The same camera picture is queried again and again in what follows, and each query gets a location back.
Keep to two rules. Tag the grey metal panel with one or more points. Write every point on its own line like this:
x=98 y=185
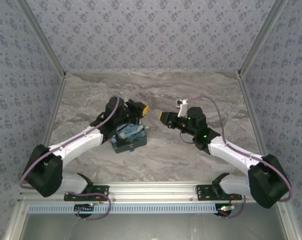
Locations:
x=150 y=227

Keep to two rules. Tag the small black circuit board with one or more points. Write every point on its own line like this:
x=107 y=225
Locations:
x=84 y=208
x=225 y=208

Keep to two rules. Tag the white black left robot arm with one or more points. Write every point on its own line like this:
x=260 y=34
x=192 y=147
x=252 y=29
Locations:
x=78 y=142

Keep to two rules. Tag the long aluminium base rail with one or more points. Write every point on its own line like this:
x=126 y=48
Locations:
x=150 y=191

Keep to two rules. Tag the small blue padlock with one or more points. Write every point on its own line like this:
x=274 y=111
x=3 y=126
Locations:
x=132 y=149

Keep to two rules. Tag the starry night print box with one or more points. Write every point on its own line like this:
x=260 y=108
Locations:
x=130 y=135

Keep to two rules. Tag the aluminium corner post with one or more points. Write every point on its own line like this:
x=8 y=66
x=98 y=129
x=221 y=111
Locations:
x=44 y=37
x=260 y=37

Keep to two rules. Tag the aluminium side rail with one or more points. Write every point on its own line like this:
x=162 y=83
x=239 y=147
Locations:
x=54 y=112
x=251 y=112

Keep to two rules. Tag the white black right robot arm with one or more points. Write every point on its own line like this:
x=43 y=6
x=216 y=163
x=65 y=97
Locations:
x=230 y=150

